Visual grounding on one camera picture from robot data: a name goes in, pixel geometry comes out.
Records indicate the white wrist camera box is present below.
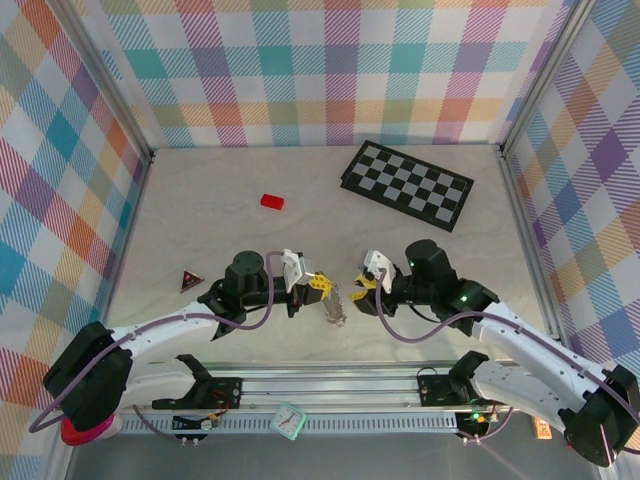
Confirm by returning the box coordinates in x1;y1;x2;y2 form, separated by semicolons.
281;248;317;290
362;248;395;294

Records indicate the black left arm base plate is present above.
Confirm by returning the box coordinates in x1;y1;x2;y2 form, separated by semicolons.
151;375;243;412

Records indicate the black triangle badge red mark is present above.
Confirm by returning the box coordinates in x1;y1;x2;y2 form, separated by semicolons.
180;268;205;293

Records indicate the grey keyring with small rings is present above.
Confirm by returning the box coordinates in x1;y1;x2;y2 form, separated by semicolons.
319;282;349;329

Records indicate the aluminium mounting rail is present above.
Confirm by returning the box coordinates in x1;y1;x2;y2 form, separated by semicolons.
54;362;609;414

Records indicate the aluminium frame post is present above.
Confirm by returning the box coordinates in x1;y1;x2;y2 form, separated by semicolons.
498;0;597;159
49;0;155;164

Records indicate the aluminium side rail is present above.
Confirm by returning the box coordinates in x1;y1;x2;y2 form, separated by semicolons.
89;149;156;374
498;144;572;369

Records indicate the teal square alarm clock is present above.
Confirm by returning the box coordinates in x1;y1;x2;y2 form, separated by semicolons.
269;401;307;441

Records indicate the slotted grey cable duct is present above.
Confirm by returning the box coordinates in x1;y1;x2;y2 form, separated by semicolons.
119;413;461;435

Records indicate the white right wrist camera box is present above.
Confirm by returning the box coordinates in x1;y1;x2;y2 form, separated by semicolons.
362;248;395;294

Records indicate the small black circuit board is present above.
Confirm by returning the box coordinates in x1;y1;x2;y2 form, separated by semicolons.
172;412;222;432
457;410;490;436

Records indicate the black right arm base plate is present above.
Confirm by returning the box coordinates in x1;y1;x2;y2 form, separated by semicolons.
417;372;511;407

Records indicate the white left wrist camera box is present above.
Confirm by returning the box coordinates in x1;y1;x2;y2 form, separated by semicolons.
281;248;317;290

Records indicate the pink plastic cup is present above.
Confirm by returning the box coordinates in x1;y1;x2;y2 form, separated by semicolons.
60;417;124;446

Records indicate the black and grey chessboard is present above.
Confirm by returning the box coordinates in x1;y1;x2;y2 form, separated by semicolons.
339;140;475;234

